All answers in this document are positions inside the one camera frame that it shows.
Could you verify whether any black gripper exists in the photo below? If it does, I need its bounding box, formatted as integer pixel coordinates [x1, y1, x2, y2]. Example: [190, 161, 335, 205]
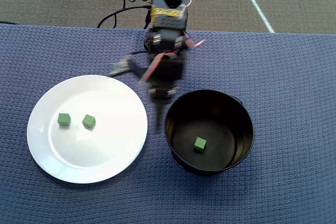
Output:
[149, 81, 178, 132]

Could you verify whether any green cube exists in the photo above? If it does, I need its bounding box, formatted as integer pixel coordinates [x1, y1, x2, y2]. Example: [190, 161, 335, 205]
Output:
[193, 136, 207, 154]
[57, 113, 71, 126]
[81, 114, 97, 130]

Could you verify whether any white round plate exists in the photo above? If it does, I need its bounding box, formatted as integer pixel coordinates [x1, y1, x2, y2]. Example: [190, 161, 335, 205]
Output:
[26, 74, 149, 184]

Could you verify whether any black metal bucket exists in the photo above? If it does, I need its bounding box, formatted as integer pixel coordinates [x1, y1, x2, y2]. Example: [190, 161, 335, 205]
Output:
[163, 89, 255, 177]

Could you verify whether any blue woven tablecloth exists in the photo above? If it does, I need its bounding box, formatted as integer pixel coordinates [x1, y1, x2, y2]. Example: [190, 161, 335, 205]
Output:
[0, 23, 336, 224]

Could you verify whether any red white gripper servo wire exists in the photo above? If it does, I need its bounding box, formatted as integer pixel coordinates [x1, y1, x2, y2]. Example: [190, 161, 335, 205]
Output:
[140, 52, 179, 83]

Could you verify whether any small wrist camera board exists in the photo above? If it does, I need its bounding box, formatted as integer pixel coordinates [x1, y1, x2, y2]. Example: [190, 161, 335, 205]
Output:
[109, 56, 137, 78]

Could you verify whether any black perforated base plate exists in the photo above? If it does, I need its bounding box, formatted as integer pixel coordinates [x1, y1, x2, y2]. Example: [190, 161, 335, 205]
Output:
[143, 31, 158, 51]

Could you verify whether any red white wrist servo wire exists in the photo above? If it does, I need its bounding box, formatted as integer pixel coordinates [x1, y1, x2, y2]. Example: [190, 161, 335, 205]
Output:
[183, 31, 207, 50]

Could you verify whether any short black cable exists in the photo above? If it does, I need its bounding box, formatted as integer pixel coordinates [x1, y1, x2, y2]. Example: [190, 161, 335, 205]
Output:
[143, 11, 152, 30]

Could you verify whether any thick black cable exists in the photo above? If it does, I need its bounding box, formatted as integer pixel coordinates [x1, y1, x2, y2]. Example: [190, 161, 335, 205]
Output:
[96, 5, 152, 29]

